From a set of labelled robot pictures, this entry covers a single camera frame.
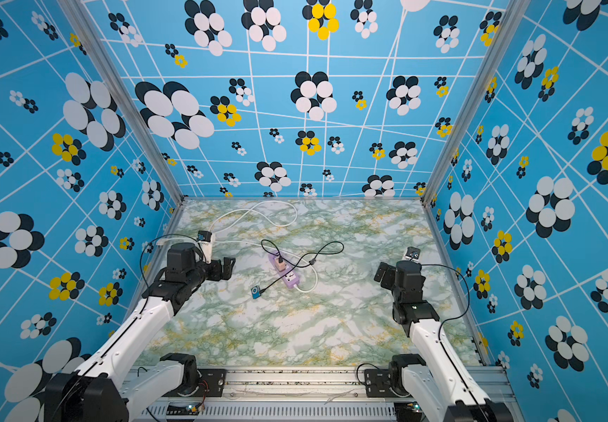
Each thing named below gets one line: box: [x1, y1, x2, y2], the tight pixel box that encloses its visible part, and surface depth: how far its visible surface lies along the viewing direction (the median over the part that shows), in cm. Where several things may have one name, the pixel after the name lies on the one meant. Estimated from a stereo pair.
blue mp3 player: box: [250, 285, 261, 300], surface depth 93 cm
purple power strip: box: [267, 250, 300, 290], surface depth 94 cm
